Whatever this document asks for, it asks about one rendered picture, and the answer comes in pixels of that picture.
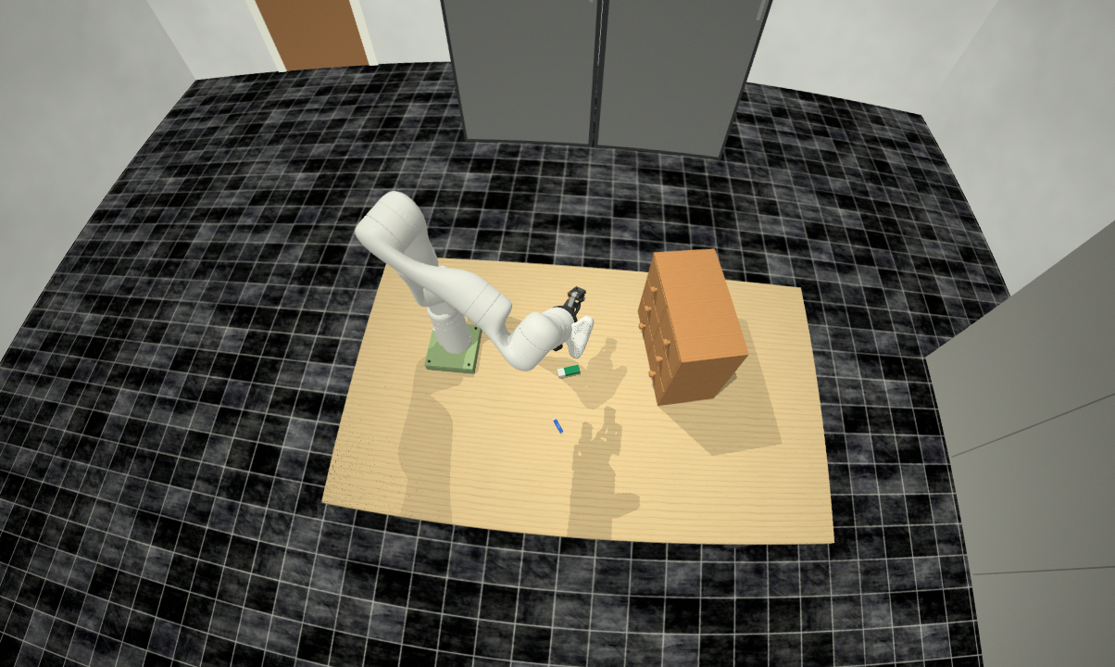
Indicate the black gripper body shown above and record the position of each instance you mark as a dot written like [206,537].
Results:
[570,310]

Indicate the brown wooden drawer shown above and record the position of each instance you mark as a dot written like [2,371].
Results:
[656,374]
[662,360]
[651,312]
[644,325]
[669,342]
[656,289]

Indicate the orange-brown wooden chest of drawers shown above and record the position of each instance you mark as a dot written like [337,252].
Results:
[707,331]

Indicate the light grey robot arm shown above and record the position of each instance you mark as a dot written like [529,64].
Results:
[395,224]

